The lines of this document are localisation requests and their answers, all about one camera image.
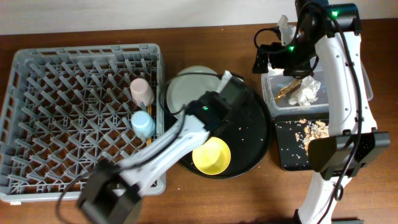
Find gold coffee sachet wrapper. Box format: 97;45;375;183
274;79;302;101

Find white tissue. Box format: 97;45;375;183
288;76;321;106

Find white round plate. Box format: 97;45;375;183
166;65;221;113

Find yellow bowl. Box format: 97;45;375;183
192;137;231;175

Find food scraps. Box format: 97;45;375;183
295;119;329;154

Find pink plastic cup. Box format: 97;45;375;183
130;78;154;106

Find blue plastic cup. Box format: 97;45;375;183
131;111;155;139

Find wooden chopstick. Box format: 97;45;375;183
146;105;154;146

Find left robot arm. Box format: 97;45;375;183
76;77;254;223

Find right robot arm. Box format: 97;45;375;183
252;1;391;223

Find clear plastic waste bin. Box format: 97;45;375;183
261;51;374;118

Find black rectangular waste tray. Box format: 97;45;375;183
274;113;329;171

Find grey dishwasher rack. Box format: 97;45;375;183
1;44;164;203

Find black round tray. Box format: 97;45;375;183
179;91;272;179

